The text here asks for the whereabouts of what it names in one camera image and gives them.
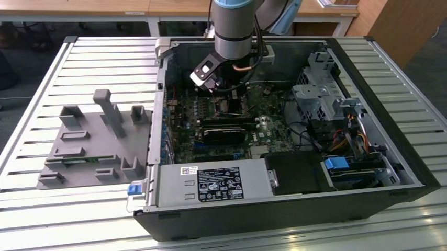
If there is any black looped cable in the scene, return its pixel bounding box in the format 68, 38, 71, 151
284, 121, 326, 152

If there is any yellow orange wire bundle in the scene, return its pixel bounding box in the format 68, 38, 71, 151
327, 115, 371, 152

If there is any black latch RAM slot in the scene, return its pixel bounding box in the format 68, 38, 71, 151
199, 118, 256, 123

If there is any wooden desk white frame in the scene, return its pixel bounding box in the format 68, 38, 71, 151
148, 0, 360, 37
0, 0, 156, 37

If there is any white tray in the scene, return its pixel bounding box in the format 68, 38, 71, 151
316, 0, 360, 7

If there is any brown wooden cabinet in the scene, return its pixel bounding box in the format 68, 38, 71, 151
346, 0, 447, 69

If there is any blue disk carrier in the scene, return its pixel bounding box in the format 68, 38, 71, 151
323, 156, 350, 172

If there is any black plastic bay cover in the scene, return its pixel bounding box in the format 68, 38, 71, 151
262, 151, 336, 196

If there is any small silver heatsink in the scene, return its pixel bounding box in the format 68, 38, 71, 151
250, 145, 272, 157

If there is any blue case latch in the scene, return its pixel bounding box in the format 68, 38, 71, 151
127, 180, 145, 196

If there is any white latch RAM slot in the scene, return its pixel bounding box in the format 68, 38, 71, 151
200, 121, 258, 127

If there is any black rating label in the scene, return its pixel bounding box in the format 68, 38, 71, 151
198, 166, 246, 202

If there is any green motherboard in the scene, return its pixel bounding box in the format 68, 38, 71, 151
165, 83, 298, 164

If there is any green RAM stick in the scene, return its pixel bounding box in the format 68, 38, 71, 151
63, 156, 116, 165

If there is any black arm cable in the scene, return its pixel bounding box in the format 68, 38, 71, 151
215, 14, 263, 92

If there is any grey parts rack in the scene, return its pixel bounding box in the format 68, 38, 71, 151
36, 88, 155, 191

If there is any silver power supply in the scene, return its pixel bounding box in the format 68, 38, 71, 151
155, 158, 275, 207

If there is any perforated metal drive cage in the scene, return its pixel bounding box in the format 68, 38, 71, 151
291, 51, 363, 122

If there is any silver case handle bracket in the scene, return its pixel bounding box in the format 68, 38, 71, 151
153, 38, 180, 60

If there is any black PC case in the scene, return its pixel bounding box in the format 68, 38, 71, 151
133, 36, 442, 242

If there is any black graphics card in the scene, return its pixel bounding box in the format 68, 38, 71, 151
202, 127, 247, 146

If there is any white camera on black bracket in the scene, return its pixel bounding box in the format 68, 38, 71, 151
189, 51, 226, 93

